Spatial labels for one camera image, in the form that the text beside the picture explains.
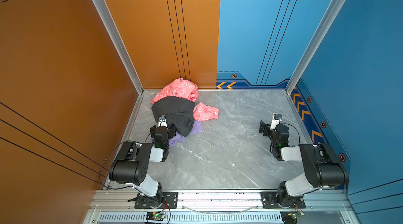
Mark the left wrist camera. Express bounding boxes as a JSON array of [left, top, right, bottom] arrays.
[[158, 116, 168, 128]]

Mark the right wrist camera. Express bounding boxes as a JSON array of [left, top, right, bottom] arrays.
[[270, 113, 282, 130]]

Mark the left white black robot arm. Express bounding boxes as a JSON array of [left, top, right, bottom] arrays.
[[109, 125, 176, 209]]

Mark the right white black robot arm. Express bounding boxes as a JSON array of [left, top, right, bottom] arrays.
[[259, 119, 348, 210]]

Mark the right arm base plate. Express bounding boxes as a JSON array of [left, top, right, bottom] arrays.
[[260, 191, 306, 209]]

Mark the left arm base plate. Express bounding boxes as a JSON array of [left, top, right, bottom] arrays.
[[134, 191, 178, 209]]

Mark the right green circuit board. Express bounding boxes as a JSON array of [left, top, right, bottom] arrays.
[[281, 212, 304, 224]]

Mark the pink patterned jacket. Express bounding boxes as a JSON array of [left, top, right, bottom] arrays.
[[151, 78, 219, 121]]

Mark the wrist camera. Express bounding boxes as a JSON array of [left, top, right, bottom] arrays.
[[270, 113, 282, 130], [158, 116, 168, 128]]

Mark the black sweatshirt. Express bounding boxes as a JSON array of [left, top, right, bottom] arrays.
[[152, 97, 195, 137]]

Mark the purple t-shirt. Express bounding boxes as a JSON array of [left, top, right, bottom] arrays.
[[168, 120, 203, 147]]

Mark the aluminium front rail frame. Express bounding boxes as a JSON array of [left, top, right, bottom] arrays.
[[84, 189, 360, 224]]

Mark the left green circuit board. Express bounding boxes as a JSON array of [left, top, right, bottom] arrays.
[[145, 212, 166, 224]]

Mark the green circuit board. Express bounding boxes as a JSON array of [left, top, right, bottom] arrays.
[[281, 212, 304, 224], [145, 212, 166, 224]]

